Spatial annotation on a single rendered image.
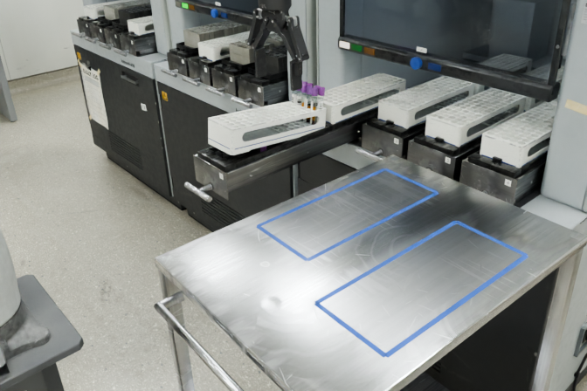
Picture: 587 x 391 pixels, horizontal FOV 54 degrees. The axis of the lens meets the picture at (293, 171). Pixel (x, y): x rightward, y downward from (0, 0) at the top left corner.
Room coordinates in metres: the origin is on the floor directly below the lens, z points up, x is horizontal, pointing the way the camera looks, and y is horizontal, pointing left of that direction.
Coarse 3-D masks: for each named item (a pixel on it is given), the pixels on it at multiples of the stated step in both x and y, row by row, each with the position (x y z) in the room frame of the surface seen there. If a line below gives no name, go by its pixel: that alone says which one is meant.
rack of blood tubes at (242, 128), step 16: (240, 112) 1.29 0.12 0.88; (256, 112) 1.30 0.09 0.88; (272, 112) 1.30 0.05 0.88; (288, 112) 1.31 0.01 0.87; (304, 112) 1.32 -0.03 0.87; (320, 112) 1.34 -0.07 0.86; (208, 128) 1.23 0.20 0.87; (224, 128) 1.18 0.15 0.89; (240, 128) 1.18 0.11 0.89; (256, 128) 1.20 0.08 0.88; (272, 128) 1.33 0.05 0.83; (288, 128) 1.29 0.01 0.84; (304, 128) 1.30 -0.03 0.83; (320, 128) 1.33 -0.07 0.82; (224, 144) 1.18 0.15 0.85; (240, 144) 1.17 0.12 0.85; (256, 144) 1.20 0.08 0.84; (272, 144) 1.24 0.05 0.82
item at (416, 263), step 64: (320, 192) 1.00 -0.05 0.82; (384, 192) 0.99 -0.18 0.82; (448, 192) 0.98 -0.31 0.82; (192, 256) 0.80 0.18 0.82; (256, 256) 0.79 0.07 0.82; (320, 256) 0.78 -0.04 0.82; (384, 256) 0.78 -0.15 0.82; (448, 256) 0.77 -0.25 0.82; (512, 256) 0.77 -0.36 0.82; (576, 256) 0.80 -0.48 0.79; (256, 320) 0.63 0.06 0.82; (320, 320) 0.63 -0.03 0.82; (384, 320) 0.62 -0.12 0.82; (448, 320) 0.62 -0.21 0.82; (192, 384) 0.79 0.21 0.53; (320, 384) 0.51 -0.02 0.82; (384, 384) 0.51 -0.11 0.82
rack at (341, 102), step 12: (348, 84) 1.54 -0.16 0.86; (360, 84) 1.53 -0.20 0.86; (372, 84) 1.54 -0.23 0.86; (384, 84) 1.53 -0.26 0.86; (396, 84) 1.53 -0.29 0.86; (324, 96) 1.45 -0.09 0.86; (336, 96) 1.44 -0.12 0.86; (348, 96) 1.43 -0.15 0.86; (360, 96) 1.43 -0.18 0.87; (372, 96) 1.46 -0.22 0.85; (384, 96) 1.53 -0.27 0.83; (336, 108) 1.37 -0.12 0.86; (348, 108) 1.49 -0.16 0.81; (360, 108) 1.49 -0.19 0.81; (336, 120) 1.37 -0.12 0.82
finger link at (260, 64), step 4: (260, 48) 1.37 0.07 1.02; (264, 48) 1.37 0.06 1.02; (256, 52) 1.36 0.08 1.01; (260, 52) 1.37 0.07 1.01; (264, 52) 1.37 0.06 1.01; (256, 56) 1.36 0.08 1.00; (260, 56) 1.37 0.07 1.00; (264, 56) 1.37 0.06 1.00; (256, 60) 1.36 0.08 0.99; (260, 60) 1.37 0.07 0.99; (264, 60) 1.37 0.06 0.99; (256, 64) 1.36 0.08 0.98; (260, 64) 1.37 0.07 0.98; (264, 64) 1.37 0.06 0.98; (256, 68) 1.36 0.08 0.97; (260, 68) 1.37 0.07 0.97; (264, 68) 1.37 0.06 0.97; (256, 72) 1.36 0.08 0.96; (260, 72) 1.37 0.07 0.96; (264, 72) 1.37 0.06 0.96; (256, 76) 1.36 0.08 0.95; (260, 76) 1.37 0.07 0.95
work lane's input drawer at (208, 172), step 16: (368, 112) 1.44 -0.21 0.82; (336, 128) 1.36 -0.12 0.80; (352, 128) 1.39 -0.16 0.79; (288, 144) 1.26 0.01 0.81; (304, 144) 1.28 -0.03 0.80; (320, 144) 1.31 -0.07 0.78; (336, 144) 1.35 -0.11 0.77; (208, 160) 1.19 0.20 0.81; (224, 160) 1.17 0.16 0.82; (240, 160) 1.17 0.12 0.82; (256, 160) 1.19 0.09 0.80; (272, 160) 1.21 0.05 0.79; (288, 160) 1.24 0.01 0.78; (304, 160) 1.28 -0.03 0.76; (208, 176) 1.18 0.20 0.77; (224, 176) 1.13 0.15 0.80; (240, 176) 1.15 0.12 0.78; (256, 176) 1.18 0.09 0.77; (224, 192) 1.13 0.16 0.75
